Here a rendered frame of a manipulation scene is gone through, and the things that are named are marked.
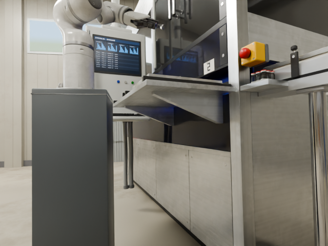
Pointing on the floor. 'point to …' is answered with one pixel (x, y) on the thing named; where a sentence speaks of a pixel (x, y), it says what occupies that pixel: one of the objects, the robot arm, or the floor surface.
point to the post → (240, 126)
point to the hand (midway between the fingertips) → (153, 24)
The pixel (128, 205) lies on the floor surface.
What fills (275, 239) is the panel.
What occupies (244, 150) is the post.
